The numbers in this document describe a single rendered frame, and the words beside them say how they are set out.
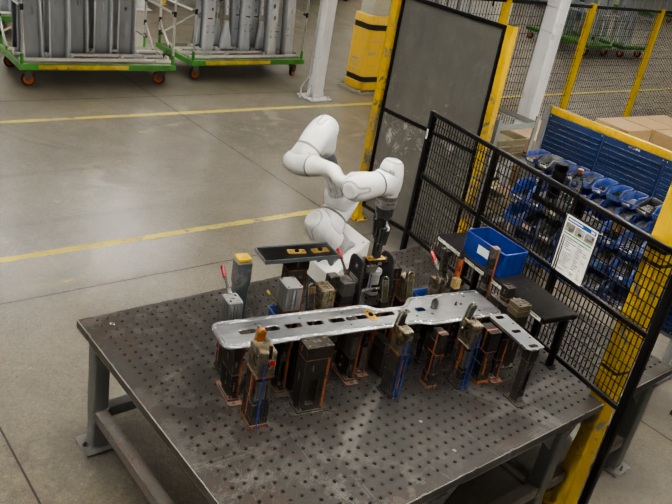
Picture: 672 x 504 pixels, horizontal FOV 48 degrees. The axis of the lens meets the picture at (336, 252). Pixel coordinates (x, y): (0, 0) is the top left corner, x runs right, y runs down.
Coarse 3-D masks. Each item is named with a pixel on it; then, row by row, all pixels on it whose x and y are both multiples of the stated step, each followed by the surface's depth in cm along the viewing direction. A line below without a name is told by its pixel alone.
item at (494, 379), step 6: (504, 336) 343; (504, 342) 346; (498, 348) 348; (504, 348) 348; (498, 354) 348; (492, 360) 352; (498, 360) 351; (492, 366) 352; (498, 366) 353; (492, 372) 353; (498, 372) 355; (492, 378) 354; (498, 378) 356
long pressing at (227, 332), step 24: (312, 312) 324; (336, 312) 328; (360, 312) 331; (384, 312) 335; (432, 312) 342; (456, 312) 346; (480, 312) 349; (216, 336) 297; (240, 336) 299; (288, 336) 304
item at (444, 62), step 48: (384, 48) 614; (432, 48) 575; (480, 48) 539; (384, 96) 626; (432, 96) 583; (480, 96) 546; (384, 144) 636; (432, 144) 592; (480, 144) 550; (432, 240) 611
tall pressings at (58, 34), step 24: (24, 0) 842; (48, 0) 879; (72, 0) 894; (96, 0) 909; (120, 0) 928; (24, 24) 852; (48, 24) 889; (72, 24) 904; (96, 24) 921; (120, 24) 939; (24, 48) 855; (48, 48) 899; (72, 48) 915; (96, 48) 932; (120, 48) 950
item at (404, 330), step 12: (396, 324) 319; (396, 336) 319; (408, 336) 315; (396, 348) 320; (408, 348) 318; (396, 360) 321; (384, 372) 330; (396, 372) 324; (384, 384) 330; (396, 384) 327; (384, 396) 329; (396, 396) 329
